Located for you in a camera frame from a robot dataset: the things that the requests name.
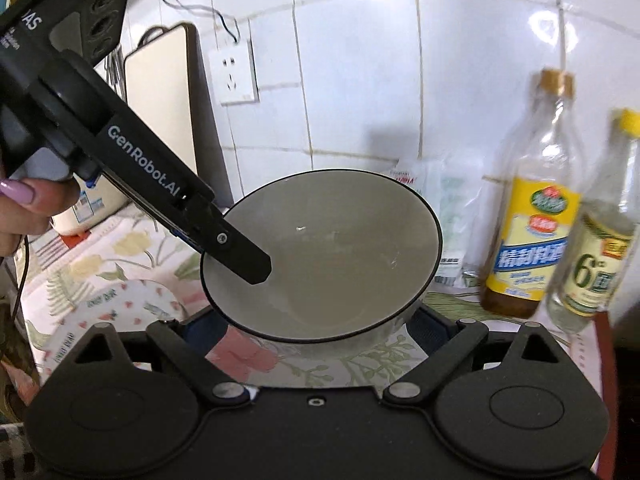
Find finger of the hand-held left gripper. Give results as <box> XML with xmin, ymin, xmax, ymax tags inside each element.
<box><xmin>94</xmin><ymin>104</ymin><xmax>273</xmax><ymax>286</ymax></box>
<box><xmin>91</xmin><ymin>164</ymin><xmax>205</xmax><ymax>255</ymax></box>

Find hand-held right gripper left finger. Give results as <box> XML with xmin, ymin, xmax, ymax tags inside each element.
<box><xmin>74</xmin><ymin>309</ymin><xmax>252</xmax><ymax>409</ymax></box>

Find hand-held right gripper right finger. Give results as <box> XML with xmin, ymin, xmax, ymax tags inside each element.
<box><xmin>381</xmin><ymin>304</ymin><xmax>559</xmax><ymax>407</ymax></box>

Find large white ribbed bowl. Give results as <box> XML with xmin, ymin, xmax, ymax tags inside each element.
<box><xmin>199</xmin><ymin>169</ymin><xmax>444</xmax><ymax>349</ymax></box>

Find person's left hand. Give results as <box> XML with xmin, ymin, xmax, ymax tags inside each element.
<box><xmin>0</xmin><ymin>177</ymin><xmax>82</xmax><ymax>262</ymax></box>

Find floral tablecloth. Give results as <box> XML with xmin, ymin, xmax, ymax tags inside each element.
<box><xmin>20</xmin><ymin>199</ymin><xmax>602</xmax><ymax>392</ymax></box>

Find hanging metal utensils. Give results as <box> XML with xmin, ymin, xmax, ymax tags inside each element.
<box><xmin>102</xmin><ymin>42</ymin><xmax>126</xmax><ymax>94</ymax></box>

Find white container with blue label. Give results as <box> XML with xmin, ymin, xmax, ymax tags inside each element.
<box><xmin>52</xmin><ymin>179</ymin><xmax>132</xmax><ymax>237</ymax></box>

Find beige cutting board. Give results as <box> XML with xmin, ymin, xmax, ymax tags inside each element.
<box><xmin>122</xmin><ymin>22</ymin><xmax>232</xmax><ymax>212</ymax></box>

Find white packet with green print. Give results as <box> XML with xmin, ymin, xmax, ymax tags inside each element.
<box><xmin>433</xmin><ymin>157</ymin><xmax>494</xmax><ymax>289</ymax></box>

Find oil bottle with yellow label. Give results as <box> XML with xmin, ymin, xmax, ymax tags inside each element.
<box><xmin>479</xmin><ymin>68</ymin><xmax>587</xmax><ymax>319</ymax></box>

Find white packet with red print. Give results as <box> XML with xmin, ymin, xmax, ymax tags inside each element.
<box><xmin>391</xmin><ymin>157</ymin><xmax>442</xmax><ymax>197</ymax></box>

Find clear vinegar bottle yellow cap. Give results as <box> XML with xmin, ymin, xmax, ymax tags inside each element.
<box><xmin>546</xmin><ymin>108</ymin><xmax>640</xmax><ymax>334</ymax></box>

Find dark red stove top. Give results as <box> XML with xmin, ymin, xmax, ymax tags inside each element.
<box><xmin>592</xmin><ymin>305</ymin><xmax>640</xmax><ymax>462</ymax></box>

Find thin black wall wire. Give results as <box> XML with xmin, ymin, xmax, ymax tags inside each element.
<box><xmin>153</xmin><ymin>0</ymin><xmax>242</xmax><ymax>44</ymax></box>

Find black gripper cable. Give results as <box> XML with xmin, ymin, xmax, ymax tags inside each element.
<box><xmin>12</xmin><ymin>236</ymin><xmax>32</xmax><ymax>332</ymax></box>

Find white wall socket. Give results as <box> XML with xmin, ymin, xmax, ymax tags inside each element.
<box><xmin>207</xmin><ymin>39</ymin><xmax>260</xmax><ymax>106</ymax></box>

